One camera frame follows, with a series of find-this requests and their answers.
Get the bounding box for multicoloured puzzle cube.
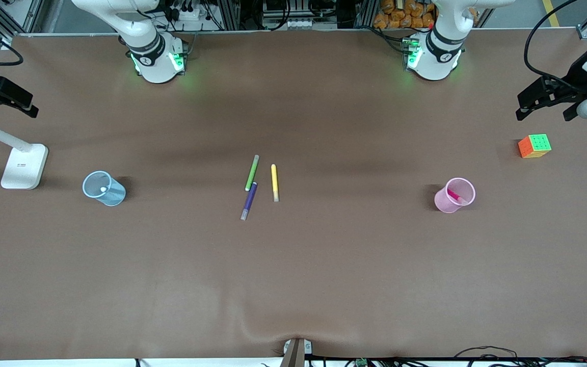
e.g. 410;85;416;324
518;134;552;159

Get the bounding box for white desk lamp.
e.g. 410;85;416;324
0;115;48;190

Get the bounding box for blue mesh cup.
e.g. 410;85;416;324
82;171;126;207

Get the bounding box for pink mesh cup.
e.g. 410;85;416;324
434;177;476;214

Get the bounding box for orange snack packets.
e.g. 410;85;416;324
372;0;437;29

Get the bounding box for white power strip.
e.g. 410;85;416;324
174;6;223;23

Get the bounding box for green marker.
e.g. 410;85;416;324
245;154;260;192

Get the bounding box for purple marker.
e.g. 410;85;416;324
240;181;258;221

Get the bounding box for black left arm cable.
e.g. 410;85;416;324
524;0;579;85

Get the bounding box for black cable bundle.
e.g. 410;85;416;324
454;346;587;367

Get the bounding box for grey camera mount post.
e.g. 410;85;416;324
280;337;313;367

